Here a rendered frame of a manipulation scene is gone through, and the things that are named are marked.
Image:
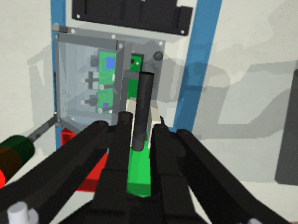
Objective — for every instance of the red open-top bin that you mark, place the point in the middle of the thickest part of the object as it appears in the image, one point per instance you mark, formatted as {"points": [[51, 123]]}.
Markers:
{"points": [[89, 184]]}

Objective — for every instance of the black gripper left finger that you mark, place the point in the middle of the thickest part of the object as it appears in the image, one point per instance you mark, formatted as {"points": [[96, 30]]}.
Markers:
{"points": [[39, 195]]}

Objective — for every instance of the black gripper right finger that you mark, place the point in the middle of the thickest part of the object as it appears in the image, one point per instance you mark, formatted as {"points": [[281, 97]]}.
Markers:
{"points": [[221, 195]]}

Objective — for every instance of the green open-top bin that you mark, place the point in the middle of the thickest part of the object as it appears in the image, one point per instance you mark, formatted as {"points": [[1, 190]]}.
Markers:
{"points": [[139, 172]]}

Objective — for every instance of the green circuit board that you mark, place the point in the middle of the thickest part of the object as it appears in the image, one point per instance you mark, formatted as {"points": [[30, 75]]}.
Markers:
{"points": [[133, 84]]}

